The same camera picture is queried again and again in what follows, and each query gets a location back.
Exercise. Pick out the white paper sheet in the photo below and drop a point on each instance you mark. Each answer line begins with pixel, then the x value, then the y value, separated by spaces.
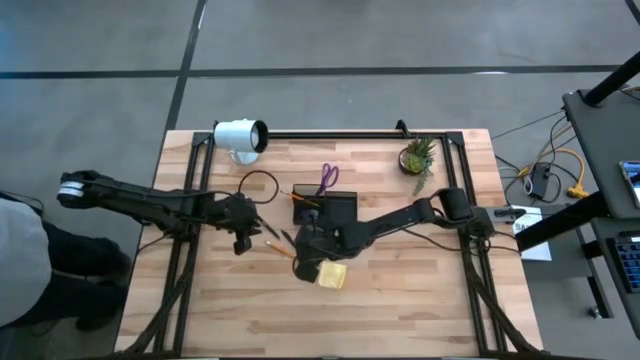
pixel 537 252

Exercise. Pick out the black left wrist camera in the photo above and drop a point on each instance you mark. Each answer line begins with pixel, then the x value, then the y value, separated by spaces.
pixel 242 245

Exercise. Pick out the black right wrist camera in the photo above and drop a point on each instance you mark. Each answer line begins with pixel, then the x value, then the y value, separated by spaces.
pixel 306 272

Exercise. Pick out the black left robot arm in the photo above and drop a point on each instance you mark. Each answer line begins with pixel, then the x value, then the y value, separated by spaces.
pixel 130 197

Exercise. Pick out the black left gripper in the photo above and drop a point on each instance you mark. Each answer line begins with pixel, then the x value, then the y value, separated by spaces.
pixel 235 215

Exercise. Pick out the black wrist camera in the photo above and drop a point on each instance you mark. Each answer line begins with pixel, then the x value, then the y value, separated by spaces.
pixel 306 272
pixel 242 245

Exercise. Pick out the small black clamp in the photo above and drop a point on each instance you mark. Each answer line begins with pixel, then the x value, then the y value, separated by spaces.
pixel 401 129

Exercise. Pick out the black pen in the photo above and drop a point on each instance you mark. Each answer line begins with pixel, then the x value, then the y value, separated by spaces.
pixel 288 237
pixel 271 230

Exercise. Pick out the black power adapter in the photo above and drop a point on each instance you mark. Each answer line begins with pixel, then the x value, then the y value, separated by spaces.
pixel 540 181

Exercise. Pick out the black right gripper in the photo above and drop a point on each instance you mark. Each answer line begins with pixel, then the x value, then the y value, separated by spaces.
pixel 325 242

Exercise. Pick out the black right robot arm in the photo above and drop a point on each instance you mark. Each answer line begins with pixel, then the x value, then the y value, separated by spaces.
pixel 390 220

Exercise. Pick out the black diagonal beam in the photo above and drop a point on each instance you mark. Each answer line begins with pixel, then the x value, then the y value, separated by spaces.
pixel 560 222

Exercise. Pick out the person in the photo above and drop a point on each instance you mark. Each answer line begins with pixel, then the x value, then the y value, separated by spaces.
pixel 20 260

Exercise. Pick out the black round pole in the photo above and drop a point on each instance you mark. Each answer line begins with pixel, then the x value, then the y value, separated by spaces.
pixel 612 82

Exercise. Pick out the black desk leg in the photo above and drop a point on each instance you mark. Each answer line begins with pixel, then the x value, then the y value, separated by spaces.
pixel 600 285

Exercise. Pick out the black aluminium table frame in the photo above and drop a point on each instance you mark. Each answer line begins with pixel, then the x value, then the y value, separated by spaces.
pixel 350 135

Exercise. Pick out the potted succulent plant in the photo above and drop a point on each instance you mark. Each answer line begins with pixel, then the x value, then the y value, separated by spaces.
pixel 414 161

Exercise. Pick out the keyboard with coloured keys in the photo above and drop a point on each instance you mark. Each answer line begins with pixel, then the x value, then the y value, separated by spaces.
pixel 627 262

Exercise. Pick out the black mesh desk organizer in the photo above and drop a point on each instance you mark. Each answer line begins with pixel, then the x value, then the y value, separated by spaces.
pixel 340 205

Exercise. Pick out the smartphone with lit screen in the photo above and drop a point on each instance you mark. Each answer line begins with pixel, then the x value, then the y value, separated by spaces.
pixel 632 182

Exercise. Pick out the dark grey side desk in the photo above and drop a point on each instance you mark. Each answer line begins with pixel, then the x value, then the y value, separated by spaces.
pixel 600 150

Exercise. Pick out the yellow sticky note pad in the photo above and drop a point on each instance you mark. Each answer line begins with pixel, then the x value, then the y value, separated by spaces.
pixel 334 276

